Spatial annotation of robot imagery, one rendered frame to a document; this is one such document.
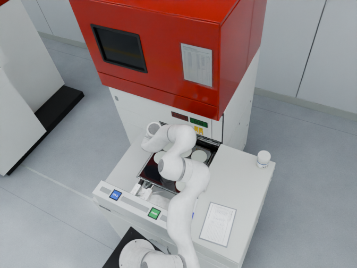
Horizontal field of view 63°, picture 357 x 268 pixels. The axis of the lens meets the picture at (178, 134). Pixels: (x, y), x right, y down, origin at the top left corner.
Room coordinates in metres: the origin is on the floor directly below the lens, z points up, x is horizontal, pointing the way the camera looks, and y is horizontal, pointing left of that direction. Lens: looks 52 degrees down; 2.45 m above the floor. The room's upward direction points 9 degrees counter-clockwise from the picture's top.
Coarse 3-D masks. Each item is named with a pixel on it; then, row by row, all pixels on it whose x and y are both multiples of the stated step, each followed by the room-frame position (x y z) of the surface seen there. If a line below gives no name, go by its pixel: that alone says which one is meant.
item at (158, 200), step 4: (140, 192) 0.85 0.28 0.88; (140, 196) 0.82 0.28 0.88; (152, 196) 0.81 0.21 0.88; (156, 196) 0.80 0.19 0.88; (160, 196) 0.80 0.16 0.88; (148, 200) 0.79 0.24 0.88; (152, 200) 0.78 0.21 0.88; (156, 200) 0.78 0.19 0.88; (160, 200) 0.77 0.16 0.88; (164, 200) 0.77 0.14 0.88; (168, 200) 0.77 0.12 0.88; (156, 204) 0.75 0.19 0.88; (160, 204) 0.75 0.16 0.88; (164, 204) 0.75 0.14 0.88; (168, 204) 0.74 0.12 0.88; (164, 208) 0.72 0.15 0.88
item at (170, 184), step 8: (192, 152) 1.07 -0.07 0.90; (208, 152) 1.05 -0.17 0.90; (152, 160) 1.05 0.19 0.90; (144, 168) 1.00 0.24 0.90; (152, 168) 0.99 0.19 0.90; (144, 176) 0.94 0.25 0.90; (152, 176) 0.93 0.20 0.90; (160, 176) 0.93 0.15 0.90; (160, 184) 0.87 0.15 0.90; (168, 184) 0.86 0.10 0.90
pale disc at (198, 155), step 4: (196, 152) 1.06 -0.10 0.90; (200, 152) 1.06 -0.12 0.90; (204, 152) 1.05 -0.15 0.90; (192, 156) 1.03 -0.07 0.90; (196, 156) 1.03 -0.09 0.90; (200, 156) 1.02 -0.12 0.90; (204, 156) 1.02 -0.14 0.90; (196, 160) 1.00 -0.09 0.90; (200, 160) 1.00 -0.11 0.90; (204, 160) 0.99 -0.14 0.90
